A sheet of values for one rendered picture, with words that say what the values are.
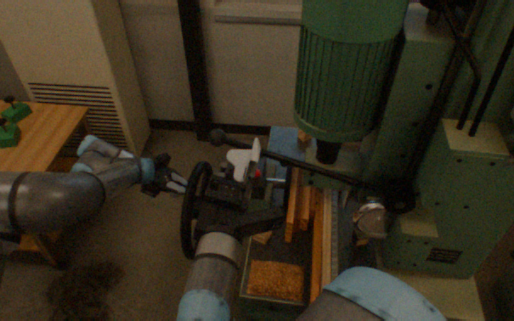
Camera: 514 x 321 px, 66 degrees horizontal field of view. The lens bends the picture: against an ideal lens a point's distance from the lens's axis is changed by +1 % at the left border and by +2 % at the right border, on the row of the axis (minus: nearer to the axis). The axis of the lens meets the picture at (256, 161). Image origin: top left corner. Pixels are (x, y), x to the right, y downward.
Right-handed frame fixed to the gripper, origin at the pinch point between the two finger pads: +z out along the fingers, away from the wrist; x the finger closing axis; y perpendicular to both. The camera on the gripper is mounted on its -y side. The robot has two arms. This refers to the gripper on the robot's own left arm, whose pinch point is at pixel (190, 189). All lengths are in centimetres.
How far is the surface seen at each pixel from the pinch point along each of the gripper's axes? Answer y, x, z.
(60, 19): 29, -81, -77
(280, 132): -25.3, -16.7, 16.7
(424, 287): -37, 26, 57
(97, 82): 54, -81, -54
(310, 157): -44.5, 10.9, 16.3
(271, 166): -30.2, 4.8, 13.2
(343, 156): -48, 9, 23
